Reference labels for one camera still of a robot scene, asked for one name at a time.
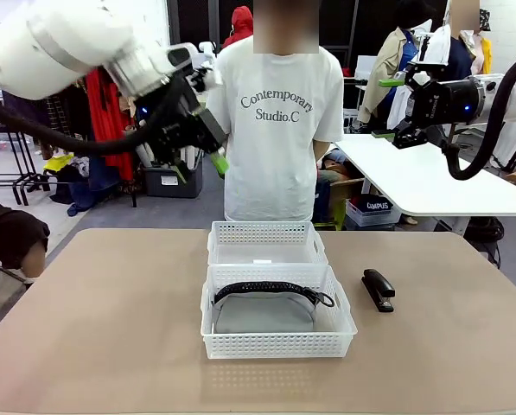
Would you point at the cardboard box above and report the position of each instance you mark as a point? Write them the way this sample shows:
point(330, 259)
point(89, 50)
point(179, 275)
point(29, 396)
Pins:
point(348, 190)

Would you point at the white perforated plastic basket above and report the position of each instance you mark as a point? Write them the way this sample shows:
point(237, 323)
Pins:
point(275, 346)
point(262, 231)

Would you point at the person in navy top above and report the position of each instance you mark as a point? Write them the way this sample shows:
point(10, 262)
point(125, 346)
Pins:
point(460, 54)

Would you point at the black stapler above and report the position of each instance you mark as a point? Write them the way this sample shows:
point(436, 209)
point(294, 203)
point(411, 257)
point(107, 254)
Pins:
point(378, 285)

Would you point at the dark blue clothing pile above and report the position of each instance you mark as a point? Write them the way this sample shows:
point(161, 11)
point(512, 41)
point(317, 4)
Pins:
point(97, 181)

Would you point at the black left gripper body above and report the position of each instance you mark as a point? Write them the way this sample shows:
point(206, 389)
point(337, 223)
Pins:
point(188, 108)

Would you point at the yellow cloth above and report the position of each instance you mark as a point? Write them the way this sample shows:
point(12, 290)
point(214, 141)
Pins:
point(59, 163)

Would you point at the red hooded coat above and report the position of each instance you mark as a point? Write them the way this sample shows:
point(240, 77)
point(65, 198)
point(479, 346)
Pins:
point(240, 26)

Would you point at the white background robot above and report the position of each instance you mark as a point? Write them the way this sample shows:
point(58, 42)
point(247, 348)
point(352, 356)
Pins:
point(208, 47)

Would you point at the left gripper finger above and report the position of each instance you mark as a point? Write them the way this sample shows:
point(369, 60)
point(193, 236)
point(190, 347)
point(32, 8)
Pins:
point(181, 175)
point(219, 163)

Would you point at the black bag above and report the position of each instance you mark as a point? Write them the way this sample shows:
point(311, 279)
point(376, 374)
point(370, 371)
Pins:
point(486, 233)

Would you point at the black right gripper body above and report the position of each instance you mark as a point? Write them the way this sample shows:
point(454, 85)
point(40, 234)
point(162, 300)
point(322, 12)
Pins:
point(443, 104)

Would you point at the person in beige coat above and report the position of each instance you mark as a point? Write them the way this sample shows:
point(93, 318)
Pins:
point(383, 65)

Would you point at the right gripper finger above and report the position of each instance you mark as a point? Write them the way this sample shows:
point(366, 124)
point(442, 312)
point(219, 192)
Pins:
point(419, 73)
point(413, 132)

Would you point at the white storage basket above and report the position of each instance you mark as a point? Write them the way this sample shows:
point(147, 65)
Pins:
point(376, 219)

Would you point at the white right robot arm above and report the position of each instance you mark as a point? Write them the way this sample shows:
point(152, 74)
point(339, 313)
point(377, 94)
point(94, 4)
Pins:
point(491, 97)

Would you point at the red hanging dress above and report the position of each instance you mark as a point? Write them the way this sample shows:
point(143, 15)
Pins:
point(106, 112)

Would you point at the lime green stool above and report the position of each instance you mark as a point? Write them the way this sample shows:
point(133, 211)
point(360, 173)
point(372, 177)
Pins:
point(333, 216)

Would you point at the grey storage bin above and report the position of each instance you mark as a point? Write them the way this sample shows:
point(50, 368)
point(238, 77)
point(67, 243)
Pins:
point(162, 183)

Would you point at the white hanging garment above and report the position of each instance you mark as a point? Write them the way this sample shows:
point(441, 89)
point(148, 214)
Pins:
point(439, 43)

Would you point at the white table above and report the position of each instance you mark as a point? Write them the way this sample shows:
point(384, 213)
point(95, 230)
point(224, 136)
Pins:
point(413, 181)

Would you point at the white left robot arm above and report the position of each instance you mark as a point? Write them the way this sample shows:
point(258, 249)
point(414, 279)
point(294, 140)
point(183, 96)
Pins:
point(46, 43)

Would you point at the yellow garment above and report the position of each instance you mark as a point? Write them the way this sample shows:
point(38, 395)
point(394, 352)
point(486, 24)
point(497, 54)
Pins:
point(487, 56)

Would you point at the person in white t-shirt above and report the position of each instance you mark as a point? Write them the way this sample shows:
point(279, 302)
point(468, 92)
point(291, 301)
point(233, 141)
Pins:
point(275, 173)

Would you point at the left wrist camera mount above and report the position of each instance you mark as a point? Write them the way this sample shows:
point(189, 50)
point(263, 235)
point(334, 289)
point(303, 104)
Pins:
point(214, 80)

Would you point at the beige paper roll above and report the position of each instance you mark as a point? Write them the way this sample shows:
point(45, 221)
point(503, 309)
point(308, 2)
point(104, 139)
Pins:
point(144, 155)

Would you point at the seated person in black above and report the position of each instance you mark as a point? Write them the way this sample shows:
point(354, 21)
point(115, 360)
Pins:
point(7, 233)

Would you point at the navy campus pouch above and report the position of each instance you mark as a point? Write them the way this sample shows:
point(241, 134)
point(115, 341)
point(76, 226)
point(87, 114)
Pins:
point(376, 204)

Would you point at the grey zippered pencil case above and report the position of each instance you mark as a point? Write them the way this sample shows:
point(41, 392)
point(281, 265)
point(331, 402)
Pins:
point(262, 315)

